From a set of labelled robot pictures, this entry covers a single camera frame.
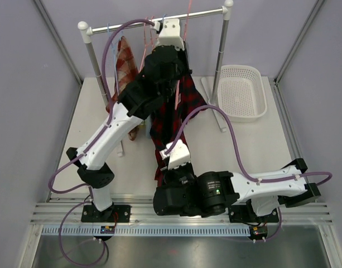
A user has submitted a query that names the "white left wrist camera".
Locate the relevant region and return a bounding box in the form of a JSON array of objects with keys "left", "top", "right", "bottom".
[{"left": 152, "top": 18, "right": 185, "bottom": 51}]

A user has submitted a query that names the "pink wire hanger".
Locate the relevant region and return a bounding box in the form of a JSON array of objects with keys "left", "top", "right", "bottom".
[{"left": 174, "top": 0, "right": 192, "bottom": 111}]

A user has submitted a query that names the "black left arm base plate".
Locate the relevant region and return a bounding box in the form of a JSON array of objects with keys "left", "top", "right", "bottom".
[{"left": 81, "top": 203, "right": 131, "bottom": 223}]

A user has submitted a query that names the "pink hanger on rack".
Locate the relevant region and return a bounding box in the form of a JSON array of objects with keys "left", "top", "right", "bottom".
[
  {"left": 139, "top": 24, "right": 148, "bottom": 70},
  {"left": 150, "top": 28, "right": 156, "bottom": 50}
]

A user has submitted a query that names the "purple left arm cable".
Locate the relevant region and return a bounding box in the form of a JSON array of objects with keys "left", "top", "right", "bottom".
[{"left": 49, "top": 18, "right": 157, "bottom": 265}]

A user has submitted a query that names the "red black plaid skirt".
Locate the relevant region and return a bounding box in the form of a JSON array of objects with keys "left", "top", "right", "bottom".
[{"left": 150, "top": 75, "right": 206, "bottom": 186}]

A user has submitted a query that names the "white slotted cable duct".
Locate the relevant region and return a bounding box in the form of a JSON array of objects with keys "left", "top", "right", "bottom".
[{"left": 42, "top": 224, "right": 250, "bottom": 237}]

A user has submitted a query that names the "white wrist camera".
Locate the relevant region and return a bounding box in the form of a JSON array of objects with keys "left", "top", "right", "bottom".
[
  {"left": 152, "top": 18, "right": 185, "bottom": 51},
  {"left": 160, "top": 139, "right": 191, "bottom": 170}
]

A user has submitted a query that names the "aluminium mounting rail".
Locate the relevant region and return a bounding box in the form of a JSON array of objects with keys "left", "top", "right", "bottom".
[{"left": 31, "top": 189, "right": 333, "bottom": 226}]

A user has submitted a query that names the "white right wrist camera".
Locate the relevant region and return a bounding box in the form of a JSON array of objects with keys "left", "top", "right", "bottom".
[{"left": 160, "top": 139, "right": 191, "bottom": 170}]

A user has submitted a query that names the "white plastic perforated basket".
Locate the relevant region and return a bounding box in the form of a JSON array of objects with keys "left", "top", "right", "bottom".
[{"left": 218, "top": 65, "right": 267, "bottom": 123}]

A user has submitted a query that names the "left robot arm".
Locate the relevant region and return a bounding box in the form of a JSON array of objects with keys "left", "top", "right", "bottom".
[{"left": 67, "top": 41, "right": 191, "bottom": 222}]

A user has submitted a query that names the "white metal clothes rack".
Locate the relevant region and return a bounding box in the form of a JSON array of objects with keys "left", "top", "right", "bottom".
[{"left": 77, "top": 1, "right": 233, "bottom": 157}]

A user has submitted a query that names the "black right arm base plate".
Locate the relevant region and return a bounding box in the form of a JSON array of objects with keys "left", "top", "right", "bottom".
[{"left": 228, "top": 205, "right": 261, "bottom": 224}]

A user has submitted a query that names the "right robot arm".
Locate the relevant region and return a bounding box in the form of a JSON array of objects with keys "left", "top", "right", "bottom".
[{"left": 153, "top": 159, "right": 321, "bottom": 223}]

